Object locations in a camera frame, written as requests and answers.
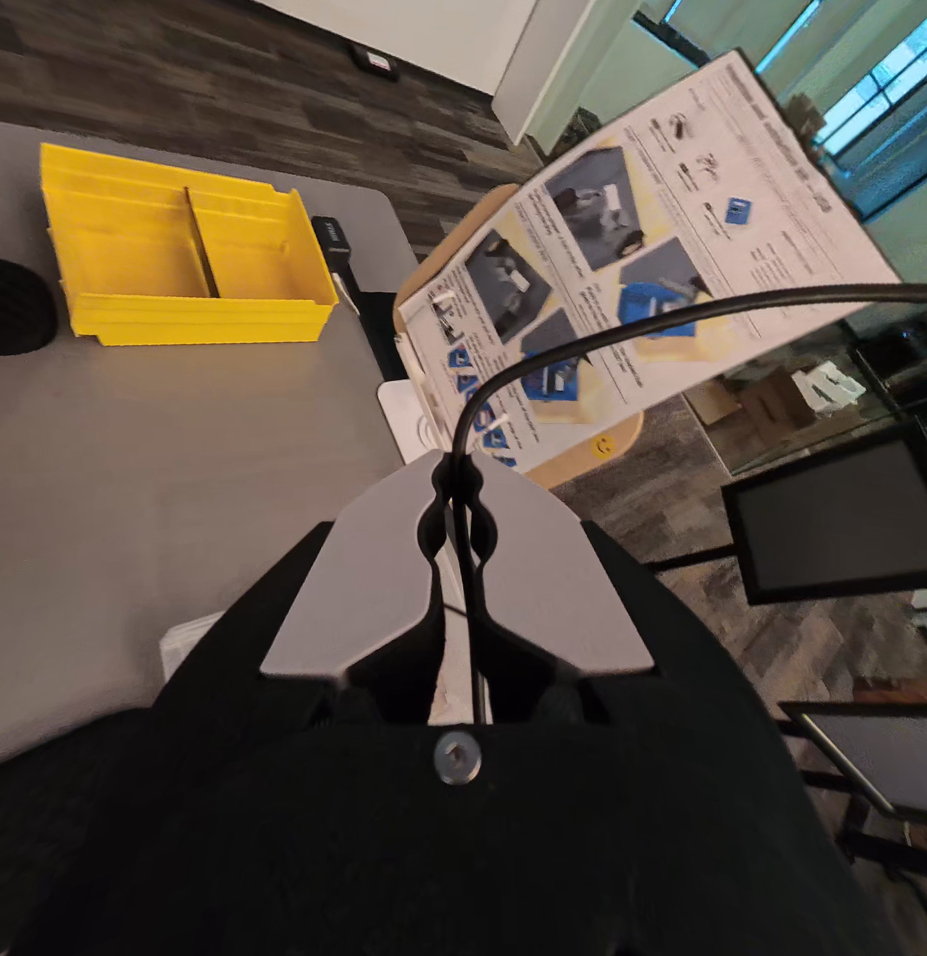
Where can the white plastic part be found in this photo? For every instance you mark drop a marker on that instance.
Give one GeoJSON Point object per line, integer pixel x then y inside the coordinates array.
{"type": "Point", "coordinates": [826, 385]}

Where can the grey table black frame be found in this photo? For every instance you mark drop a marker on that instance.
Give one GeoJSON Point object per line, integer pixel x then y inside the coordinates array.
{"type": "Point", "coordinates": [882, 754]}

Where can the instruction poster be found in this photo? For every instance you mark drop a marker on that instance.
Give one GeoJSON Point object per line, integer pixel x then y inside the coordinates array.
{"type": "Point", "coordinates": [657, 224]}

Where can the yellow plastic bin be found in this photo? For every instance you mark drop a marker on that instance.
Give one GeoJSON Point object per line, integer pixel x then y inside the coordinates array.
{"type": "Point", "coordinates": [134, 246]}

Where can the black flat monitor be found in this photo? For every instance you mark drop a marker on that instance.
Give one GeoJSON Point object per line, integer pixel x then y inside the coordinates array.
{"type": "Point", "coordinates": [837, 515]}

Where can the small black usb device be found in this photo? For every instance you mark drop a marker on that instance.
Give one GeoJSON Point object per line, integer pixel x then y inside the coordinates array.
{"type": "Point", "coordinates": [331, 237]}

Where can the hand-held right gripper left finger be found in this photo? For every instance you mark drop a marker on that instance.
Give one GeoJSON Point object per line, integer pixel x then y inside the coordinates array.
{"type": "Point", "coordinates": [358, 567]}

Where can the cardboard box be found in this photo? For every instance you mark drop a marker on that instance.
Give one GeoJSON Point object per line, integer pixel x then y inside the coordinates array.
{"type": "Point", "coordinates": [762, 407]}

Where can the black textured rounded object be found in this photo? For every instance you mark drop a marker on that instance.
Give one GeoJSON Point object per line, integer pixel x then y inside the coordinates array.
{"type": "Point", "coordinates": [15, 306]}

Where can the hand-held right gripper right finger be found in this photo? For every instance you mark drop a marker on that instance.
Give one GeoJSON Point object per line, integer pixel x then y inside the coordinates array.
{"type": "Point", "coordinates": [560, 582]}

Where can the small black floor object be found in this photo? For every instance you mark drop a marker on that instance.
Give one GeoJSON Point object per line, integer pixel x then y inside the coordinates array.
{"type": "Point", "coordinates": [373, 62]}

